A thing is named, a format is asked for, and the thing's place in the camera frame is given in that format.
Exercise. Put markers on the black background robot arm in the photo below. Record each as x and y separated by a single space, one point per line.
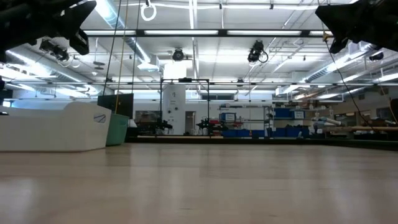
161 125
208 125

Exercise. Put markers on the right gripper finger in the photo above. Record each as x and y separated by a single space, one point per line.
339 18

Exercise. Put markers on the black frame bar with lights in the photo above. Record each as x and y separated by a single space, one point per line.
222 32

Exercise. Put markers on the black monitor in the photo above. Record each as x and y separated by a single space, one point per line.
121 104

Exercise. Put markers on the blue storage bin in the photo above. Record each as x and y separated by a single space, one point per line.
289 132
236 133
281 113
227 117

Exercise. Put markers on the black table frame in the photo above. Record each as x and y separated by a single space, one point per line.
342 143

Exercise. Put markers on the black ceiling-mounted camera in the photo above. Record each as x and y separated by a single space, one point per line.
376 56
53 48

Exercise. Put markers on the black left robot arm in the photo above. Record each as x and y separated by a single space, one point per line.
9 28

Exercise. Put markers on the wooden workbench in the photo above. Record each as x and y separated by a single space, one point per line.
367 128

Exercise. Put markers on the white pipe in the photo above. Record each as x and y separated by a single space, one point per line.
326 120

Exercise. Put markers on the black round ceiling camera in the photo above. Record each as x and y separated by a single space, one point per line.
178 55

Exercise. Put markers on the teal plastic bin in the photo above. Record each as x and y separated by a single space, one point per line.
119 130

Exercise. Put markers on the white plastic bin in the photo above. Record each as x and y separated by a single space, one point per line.
46 130

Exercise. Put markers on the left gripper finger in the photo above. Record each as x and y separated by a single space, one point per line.
77 15

